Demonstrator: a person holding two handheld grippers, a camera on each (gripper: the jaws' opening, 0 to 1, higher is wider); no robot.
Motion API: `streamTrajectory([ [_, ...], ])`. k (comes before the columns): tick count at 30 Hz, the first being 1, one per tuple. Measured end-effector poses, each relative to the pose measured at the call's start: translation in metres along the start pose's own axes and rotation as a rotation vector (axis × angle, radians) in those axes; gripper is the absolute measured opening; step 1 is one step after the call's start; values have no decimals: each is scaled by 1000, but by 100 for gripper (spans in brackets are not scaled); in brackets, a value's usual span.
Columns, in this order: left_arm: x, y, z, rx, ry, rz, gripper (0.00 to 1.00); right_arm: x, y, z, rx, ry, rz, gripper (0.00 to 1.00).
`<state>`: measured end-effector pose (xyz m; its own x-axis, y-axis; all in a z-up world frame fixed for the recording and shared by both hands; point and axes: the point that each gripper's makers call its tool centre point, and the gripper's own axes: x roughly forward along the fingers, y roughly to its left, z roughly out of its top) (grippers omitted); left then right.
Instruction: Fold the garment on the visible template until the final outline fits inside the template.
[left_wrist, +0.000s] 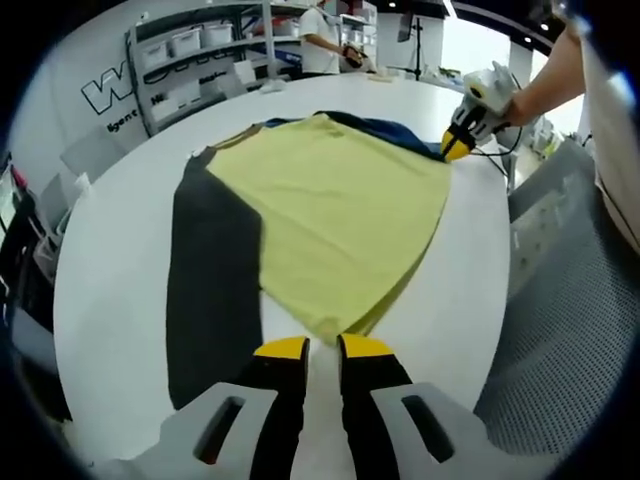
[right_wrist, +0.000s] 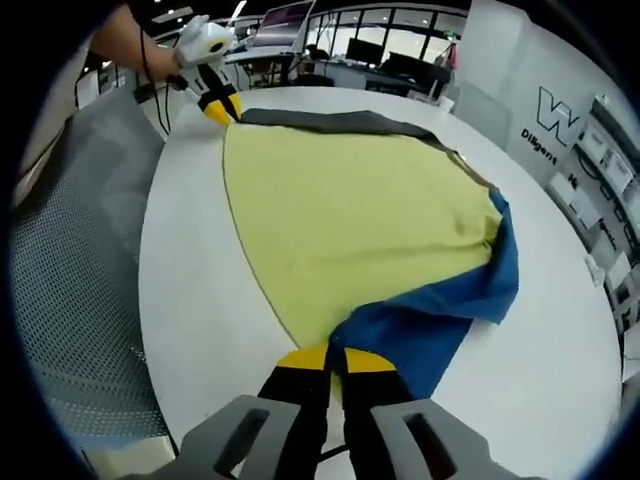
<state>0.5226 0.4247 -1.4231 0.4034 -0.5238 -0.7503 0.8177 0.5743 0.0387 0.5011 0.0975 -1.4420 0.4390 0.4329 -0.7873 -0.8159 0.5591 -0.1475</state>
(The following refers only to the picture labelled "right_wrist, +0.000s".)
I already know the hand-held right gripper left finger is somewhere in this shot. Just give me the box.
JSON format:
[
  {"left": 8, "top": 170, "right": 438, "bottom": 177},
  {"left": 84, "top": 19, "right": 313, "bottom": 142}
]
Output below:
[{"left": 180, "top": 344, "right": 335, "bottom": 480}]

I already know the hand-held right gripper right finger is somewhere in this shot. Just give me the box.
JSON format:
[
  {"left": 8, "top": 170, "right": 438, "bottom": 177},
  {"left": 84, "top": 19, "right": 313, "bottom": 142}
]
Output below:
[{"left": 341, "top": 348, "right": 504, "bottom": 480}]

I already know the yellow grey blue garment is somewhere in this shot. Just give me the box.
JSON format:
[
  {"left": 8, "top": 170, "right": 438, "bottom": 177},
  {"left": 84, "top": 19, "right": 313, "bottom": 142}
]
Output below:
[{"left": 219, "top": 107, "right": 519, "bottom": 397}]

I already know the person's left hand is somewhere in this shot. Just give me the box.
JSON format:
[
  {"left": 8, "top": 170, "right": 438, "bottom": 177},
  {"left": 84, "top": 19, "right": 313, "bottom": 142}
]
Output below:
[{"left": 149, "top": 46, "right": 194, "bottom": 91}]

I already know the white office desk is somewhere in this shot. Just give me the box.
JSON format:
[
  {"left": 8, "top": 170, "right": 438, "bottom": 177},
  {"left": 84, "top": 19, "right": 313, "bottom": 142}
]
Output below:
[{"left": 224, "top": 47, "right": 301, "bottom": 91}]

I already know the monitor with purple screen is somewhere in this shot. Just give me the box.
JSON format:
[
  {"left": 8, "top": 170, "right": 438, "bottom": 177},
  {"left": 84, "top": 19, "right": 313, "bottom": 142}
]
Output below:
[{"left": 253, "top": 0, "right": 317, "bottom": 51}]

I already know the grey office desk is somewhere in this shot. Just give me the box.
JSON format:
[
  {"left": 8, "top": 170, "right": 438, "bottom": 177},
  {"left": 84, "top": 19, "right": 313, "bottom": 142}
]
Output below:
[{"left": 294, "top": 62, "right": 444, "bottom": 104}]

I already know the black computer monitor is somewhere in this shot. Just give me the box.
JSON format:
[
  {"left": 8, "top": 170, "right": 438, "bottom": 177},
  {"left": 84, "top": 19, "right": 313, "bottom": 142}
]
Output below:
[
  {"left": 387, "top": 52, "right": 451, "bottom": 96},
  {"left": 346, "top": 37, "right": 389, "bottom": 67}
]

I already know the coat rack with bags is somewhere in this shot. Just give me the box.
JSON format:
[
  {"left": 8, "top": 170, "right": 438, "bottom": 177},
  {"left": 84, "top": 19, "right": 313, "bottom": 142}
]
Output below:
[{"left": 429, "top": 39, "right": 464, "bottom": 101}]

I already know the grey mesh chair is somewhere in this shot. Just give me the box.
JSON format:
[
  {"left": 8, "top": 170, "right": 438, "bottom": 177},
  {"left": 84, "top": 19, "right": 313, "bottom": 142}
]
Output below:
[{"left": 9, "top": 92, "right": 179, "bottom": 454}]

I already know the grey metal shelf unit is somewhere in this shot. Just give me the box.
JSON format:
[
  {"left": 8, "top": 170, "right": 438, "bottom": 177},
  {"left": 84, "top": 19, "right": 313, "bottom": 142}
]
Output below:
[{"left": 544, "top": 92, "right": 640, "bottom": 341}]

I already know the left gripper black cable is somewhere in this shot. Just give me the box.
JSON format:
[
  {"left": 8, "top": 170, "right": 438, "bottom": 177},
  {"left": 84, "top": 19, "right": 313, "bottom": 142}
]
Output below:
[{"left": 132, "top": 22, "right": 176, "bottom": 139}]

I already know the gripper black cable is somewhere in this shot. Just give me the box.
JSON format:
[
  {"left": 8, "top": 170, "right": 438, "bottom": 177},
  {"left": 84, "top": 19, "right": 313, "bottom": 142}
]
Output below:
[
  {"left": 315, "top": 442, "right": 351, "bottom": 462},
  {"left": 132, "top": 22, "right": 176, "bottom": 139}
]

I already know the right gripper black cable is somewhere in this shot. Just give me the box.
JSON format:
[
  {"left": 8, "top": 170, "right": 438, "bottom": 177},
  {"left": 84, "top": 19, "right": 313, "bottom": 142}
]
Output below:
[{"left": 315, "top": 442, "right": 351, "bottom": 462}]

